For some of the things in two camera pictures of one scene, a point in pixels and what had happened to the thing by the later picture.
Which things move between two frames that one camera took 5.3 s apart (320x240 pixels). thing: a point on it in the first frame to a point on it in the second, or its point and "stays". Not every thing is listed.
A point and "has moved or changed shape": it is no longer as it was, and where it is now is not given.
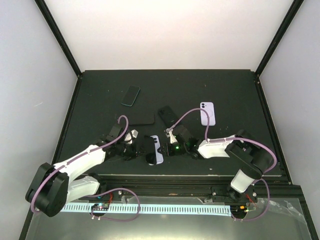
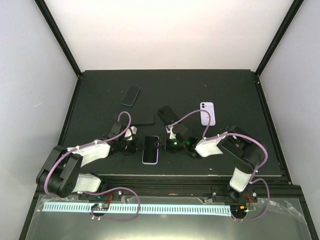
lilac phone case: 158,156 has moved or changed shape
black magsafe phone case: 167,116 stays
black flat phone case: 139,118 stays
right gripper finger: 162,150 to 161,145
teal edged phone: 130,95 stays
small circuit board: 101,206 stays
